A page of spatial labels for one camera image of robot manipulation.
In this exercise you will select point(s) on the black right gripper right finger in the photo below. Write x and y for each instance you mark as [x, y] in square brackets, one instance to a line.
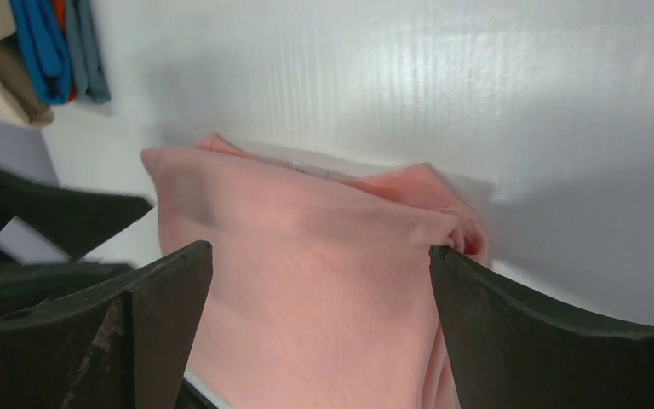
[513, 347]

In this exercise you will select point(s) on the blue folded t shirt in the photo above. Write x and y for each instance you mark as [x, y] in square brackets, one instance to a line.
[43, 50]

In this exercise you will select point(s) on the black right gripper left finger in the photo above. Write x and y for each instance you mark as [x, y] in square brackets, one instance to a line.
[123, 343]

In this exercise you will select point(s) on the teal folded t shirt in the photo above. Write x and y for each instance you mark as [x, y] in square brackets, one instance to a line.
[88, 77]

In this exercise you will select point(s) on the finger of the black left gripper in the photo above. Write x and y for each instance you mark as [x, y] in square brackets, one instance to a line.
[74, 221]
[24, 286]

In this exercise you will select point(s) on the pink t shirt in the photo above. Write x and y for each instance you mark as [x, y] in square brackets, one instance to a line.
[321, 294]

